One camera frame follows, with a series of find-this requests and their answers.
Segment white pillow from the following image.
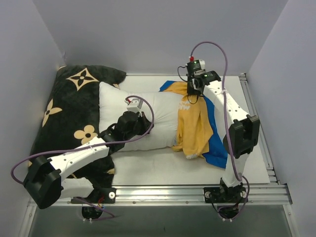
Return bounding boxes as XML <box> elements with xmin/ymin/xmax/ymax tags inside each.
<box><xmin>99</xmin><ymin>82</ymin><xmax>182</xmax><ymax>151</ymax></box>

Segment blue and orange pillowcase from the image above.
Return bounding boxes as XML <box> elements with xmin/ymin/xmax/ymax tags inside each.
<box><xmin>159</xmin><ymin>80</ymin><xmax>228</xmax><ymax>169</ymax></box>

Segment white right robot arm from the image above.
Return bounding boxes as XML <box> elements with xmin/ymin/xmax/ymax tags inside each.
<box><xmin>186</xmin><ymin>57</ymin><xmax>260</xmax><ymax>202</ymax></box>

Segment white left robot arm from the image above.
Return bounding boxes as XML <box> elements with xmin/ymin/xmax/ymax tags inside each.
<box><xmin>23</xmin><ymin>111</ymin><xmax>154</xmax><ymax>209</ymax></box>

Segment black patterned plush pillow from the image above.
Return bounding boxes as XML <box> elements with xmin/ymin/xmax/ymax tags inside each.
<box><xmin>29</xmin><ymin>64</ymin><xmax>127</xmax><ymax>195</ymax></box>

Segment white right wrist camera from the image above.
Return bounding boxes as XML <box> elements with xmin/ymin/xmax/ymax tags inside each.
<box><xmin>187</xmin><ymin>56</ymin><xmax>205</xmax><ymax>71</ymax></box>

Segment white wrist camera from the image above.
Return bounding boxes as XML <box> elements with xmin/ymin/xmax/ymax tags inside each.
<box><xmin>187</xmin><ymin>56</ymin><xmax>205</xmax><ymax>71</ymax></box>
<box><xmin>125</xmin><ymin>98</ymin><xmax>143</xmax><ymax>114</ymax></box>

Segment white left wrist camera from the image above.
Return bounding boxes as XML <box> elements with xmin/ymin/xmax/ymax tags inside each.
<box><xmin>125</xmin><ymin>98</ymin><xmax>143</xmax><ymax>114</ymax></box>

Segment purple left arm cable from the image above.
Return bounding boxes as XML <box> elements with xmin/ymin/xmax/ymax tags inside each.
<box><xmin>10</xmin><ymin>96</ymin><xmax>155</xmax><ymax>219</ymax></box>

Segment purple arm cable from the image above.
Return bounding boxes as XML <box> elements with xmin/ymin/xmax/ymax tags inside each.
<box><xmin>10</xmin><ymin>96</ymin><xmax>155</xmax><ymax>219</ymax></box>
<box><xmin>190</xmin><ymin>40</ymin><xmax>250</xmax><ymax>221</ymax></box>

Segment aluminium right frame rail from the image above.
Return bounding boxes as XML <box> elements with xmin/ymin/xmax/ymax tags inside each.
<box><xmin>239</xmin><ymin>73</ymin><xmax>280</xmax><ymax>185</ymax></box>

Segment aluminium frame rail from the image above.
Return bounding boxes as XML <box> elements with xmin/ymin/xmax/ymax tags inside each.
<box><xmin>239</xmin><ymin>73</ymin><xmax>280</xmax><ymax>185</ymax></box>
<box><xmin>29</xmin><ymin>184</ymin><xmax>293</xmax><ymax>207</ymax></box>

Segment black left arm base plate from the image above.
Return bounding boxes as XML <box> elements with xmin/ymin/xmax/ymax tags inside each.
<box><xmin>81</xmin><ymin>187</ymin><xmax>117</xmax><ymax>204</ymax></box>

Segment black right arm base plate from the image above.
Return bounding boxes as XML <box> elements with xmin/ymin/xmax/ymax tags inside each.
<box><xmin>203</xmin><ymin>187</ymin><xmax>248</xmax><ymax>204</ymax></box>

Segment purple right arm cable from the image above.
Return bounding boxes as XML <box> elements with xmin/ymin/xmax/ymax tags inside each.
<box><xmin>190</xmin><ymin>40</ymin><xmax>250</xmax><ymax>221</ymax></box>

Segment aluminium front frame rail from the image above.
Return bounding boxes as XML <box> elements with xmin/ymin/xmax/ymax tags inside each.
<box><xmin>29</xmin><ymin>184</ymin><xmax>293</xmax><ymax>207</ymax></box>

